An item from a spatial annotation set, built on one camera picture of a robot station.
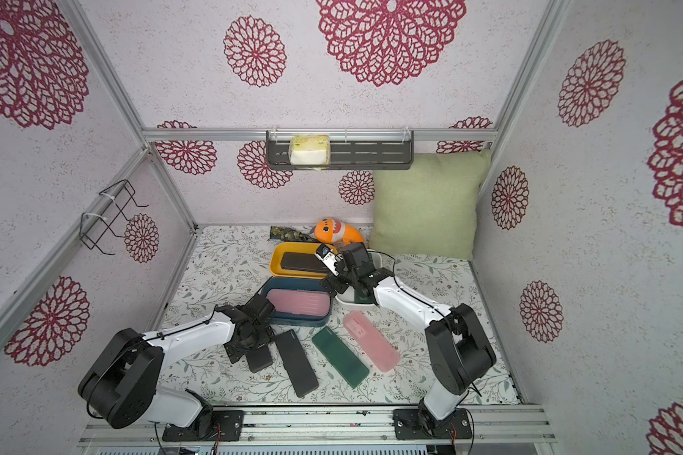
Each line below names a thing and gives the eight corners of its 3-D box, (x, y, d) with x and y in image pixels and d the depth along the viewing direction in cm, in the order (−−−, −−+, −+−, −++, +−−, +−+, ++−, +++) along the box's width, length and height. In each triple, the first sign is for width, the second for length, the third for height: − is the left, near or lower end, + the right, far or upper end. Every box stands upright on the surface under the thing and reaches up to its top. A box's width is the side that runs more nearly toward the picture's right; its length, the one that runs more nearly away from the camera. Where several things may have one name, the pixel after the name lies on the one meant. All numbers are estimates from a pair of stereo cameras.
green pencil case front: (354, 390, 82) (354, 388, 80) (311, 340, 91) (311, 338, 89) (370, 373, 84) (371, 371, 83) (328, 327, 94) (327, 324, 92)
